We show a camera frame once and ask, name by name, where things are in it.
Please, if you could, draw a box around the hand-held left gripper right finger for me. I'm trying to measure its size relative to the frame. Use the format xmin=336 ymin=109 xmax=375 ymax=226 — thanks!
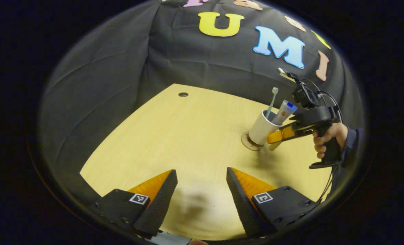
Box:
xmin=226 ymin=167 xmax=318 ymax=239

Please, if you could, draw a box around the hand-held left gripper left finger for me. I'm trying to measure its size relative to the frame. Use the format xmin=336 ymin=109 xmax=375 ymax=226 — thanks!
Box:
xmin=88 ymin=169 xmax=178 ymax=239

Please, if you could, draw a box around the white cup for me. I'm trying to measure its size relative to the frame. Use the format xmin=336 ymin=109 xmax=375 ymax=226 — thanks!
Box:
xmin=248 ymin=109 xmax=281 ymax=146

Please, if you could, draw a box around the white toothpaste tube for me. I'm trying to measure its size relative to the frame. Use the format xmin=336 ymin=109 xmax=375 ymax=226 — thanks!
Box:
xmin=271 ymin=100 xmax=298 ymax=126

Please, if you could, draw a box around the round brown coaster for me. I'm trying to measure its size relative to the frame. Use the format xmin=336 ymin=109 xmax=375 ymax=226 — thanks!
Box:
xmin=241 ymin=132 xmax=264 ymax=151

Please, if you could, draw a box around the white toothbrush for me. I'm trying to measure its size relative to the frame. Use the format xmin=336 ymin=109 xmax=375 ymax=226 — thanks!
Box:
xmin=265 ymin=87 xmax=279 ymax=119

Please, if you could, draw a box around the wooden desktop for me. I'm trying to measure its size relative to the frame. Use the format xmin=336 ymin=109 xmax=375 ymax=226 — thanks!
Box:
xmin=80 ymin=83 xmax=332 ymax=241

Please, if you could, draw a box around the black backdrop cloth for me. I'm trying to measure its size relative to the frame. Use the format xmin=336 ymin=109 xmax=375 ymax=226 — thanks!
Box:
xmin=39 ymin=0 xmax=365 ymax=205

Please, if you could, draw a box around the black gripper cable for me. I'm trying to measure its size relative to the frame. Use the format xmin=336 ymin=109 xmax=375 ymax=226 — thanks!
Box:
xmin=301 ymin=78 xmax=343 ymax=205

